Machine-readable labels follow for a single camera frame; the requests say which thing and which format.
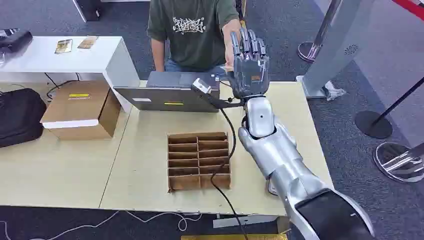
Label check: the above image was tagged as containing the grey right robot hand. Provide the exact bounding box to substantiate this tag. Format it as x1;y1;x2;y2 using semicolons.
227;27;271;100

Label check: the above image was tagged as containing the person's hand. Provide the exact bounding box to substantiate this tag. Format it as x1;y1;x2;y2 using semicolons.
221;19;243;72

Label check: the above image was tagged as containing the person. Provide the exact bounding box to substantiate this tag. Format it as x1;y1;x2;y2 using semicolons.
147;0;248;74

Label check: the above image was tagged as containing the crumpled white plastic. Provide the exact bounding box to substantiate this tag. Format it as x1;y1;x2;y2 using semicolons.
322;80;348;102

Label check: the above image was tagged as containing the grey standing panel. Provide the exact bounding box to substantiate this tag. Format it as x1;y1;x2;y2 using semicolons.
295;0;377;101

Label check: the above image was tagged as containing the grey laptop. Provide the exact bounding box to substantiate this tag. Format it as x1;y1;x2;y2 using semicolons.
113;71;222;114

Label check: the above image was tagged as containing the wooden card box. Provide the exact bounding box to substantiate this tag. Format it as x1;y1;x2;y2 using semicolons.
167;131;232;193

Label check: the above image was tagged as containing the red barrier belt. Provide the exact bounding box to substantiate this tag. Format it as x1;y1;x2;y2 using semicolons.
391;0;424;22

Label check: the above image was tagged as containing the chrome stanchion base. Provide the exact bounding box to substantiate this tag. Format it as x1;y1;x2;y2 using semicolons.
372;141;424;184

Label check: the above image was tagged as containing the brown cardboard box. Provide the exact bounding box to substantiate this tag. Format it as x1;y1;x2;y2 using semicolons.
40;80;122;141

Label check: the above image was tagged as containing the white table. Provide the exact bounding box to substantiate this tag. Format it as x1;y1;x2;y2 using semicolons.
0;35;141;114

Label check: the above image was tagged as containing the black bag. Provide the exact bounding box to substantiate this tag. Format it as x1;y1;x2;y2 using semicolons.
0;87;48;149

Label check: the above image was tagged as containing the black case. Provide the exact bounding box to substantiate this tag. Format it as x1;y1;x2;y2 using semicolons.
0;28;34;54

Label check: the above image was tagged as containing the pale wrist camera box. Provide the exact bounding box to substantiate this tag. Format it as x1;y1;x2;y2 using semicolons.
191;77;213;96

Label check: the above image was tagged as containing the black camera cable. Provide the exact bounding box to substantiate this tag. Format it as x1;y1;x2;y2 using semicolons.
209;108;249;240

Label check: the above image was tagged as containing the chrome stanchion post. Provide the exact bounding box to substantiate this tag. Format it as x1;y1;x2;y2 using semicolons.
297;0;343;64

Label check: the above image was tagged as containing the black stanchion post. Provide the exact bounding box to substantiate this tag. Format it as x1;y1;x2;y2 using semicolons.
354;76;424;140

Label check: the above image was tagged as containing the grey metal bracket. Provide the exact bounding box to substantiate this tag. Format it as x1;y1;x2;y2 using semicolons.
211;214;282;230

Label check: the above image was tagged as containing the white floor cable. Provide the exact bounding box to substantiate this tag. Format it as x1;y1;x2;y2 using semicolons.
0;209;204;240

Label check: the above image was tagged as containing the black floor cable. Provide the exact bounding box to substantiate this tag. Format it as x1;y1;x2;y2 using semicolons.
43;72;81;101

